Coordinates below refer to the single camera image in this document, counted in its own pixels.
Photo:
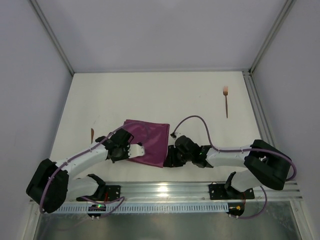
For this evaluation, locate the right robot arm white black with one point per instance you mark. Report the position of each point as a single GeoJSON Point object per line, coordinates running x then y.
{"type": "Point", "coordinates": [264, 165]}

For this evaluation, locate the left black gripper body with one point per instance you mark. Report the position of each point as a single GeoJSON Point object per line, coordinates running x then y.
{"type": "Point", "coordinates": [124, 139]}

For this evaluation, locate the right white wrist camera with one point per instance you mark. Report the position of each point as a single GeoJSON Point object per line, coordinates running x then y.
{"type": "Point", "coordinates": [175, 135]}

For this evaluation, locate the right side aluminium rail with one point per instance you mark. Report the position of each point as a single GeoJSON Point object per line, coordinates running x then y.
{"type": "Point", "coordinates": [257, 107]}

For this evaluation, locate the right corner frame post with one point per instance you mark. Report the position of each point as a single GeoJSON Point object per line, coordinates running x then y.
{"type": "Point", "coordinates": [272, 33]}

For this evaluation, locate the corner frame post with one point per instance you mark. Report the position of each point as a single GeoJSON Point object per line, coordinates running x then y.
{"type": "Point", "coordinates": [272, 33]}
{"type": "Point", "coordinates": [49, 31]}

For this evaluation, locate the purple cloth napkin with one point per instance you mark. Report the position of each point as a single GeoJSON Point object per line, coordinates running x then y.
{"type": "Point", "coordinates": [154, 137]}

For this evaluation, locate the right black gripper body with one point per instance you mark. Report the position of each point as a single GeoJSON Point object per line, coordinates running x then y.
{"type": "Point", "coordinates": [172, 155]}

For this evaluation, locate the aluminium front rail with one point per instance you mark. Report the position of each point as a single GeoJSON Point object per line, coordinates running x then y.
{"type": "Point", "coordinates": [174, 191]}

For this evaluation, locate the copper knife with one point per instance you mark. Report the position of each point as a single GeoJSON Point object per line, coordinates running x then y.
{"type": "Point", "coordinates": [92, 134]}

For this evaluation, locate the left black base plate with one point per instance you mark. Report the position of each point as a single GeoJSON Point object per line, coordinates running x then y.
{"type": "Point", "coordinates": [106, 193]}

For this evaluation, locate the aluminium rail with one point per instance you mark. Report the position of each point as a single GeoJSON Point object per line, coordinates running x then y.
{"type": "Point", "coordinates": [174, 191]}
{"type": "Point", "coordinates": [257, 107]}

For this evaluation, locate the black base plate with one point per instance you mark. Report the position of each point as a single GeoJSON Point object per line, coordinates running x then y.
{"type": "Point", "coordinates": [106, 193]}
{"type": "Point", "coordinates": [217, 191]}

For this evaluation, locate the slotted grey cable duct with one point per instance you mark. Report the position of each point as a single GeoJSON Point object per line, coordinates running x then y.
{"type": "Point", "coordinates": [148, 208]}

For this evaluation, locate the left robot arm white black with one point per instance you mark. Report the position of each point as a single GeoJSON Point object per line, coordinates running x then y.
{"type": "Point", "coordinates": [55, 182]}

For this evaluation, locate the left corner frame post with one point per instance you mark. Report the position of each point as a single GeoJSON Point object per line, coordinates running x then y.
{"type": "Point", "coordinates": [49, 31]}

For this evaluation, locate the left controller board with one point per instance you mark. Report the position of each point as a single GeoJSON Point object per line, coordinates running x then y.
{"type": "Point", "coordinates": [96, 210]}

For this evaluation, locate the right controller board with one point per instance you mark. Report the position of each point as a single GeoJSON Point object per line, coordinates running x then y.
{"type": "Point", "coordinates": [235, 210]}

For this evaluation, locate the controller board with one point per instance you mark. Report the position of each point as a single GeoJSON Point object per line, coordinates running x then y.
{"type": "Point", "coordinates": [235, 210]}
{"type": "Point", "coordinates": [96, 210]}

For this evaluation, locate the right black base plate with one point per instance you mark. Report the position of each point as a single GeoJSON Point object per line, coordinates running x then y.
{"type": "Point", "coordinates": [217, 191]}

